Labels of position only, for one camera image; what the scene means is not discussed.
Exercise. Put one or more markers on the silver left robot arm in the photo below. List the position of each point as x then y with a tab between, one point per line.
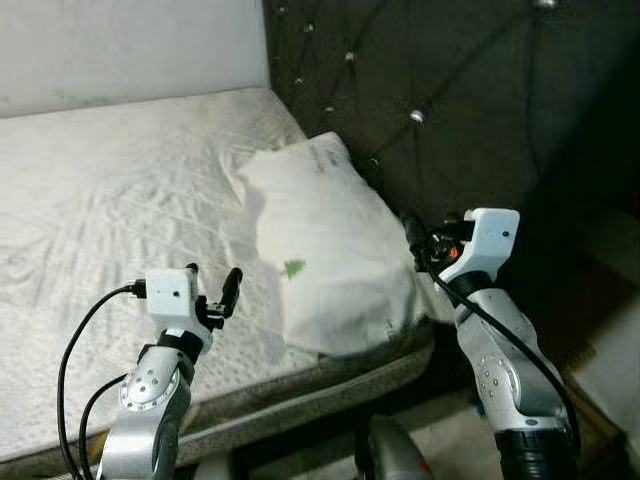
145	410

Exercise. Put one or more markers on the white pillow with green print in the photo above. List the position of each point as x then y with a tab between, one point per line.
320	240

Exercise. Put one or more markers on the white quilted mattress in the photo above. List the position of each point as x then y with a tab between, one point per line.
120	200

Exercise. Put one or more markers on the dark tufted studded headboard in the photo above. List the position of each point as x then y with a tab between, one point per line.
450	80

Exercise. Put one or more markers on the light wooden plank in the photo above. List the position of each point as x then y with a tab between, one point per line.
588	430

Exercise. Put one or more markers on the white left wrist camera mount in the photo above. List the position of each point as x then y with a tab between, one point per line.
172	295

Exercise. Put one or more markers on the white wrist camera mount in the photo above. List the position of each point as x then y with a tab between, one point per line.
490	235
172	295

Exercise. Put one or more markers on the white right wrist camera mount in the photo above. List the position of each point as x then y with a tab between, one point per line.
490	235

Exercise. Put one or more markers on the dark bed frame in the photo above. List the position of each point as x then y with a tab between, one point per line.
290	455

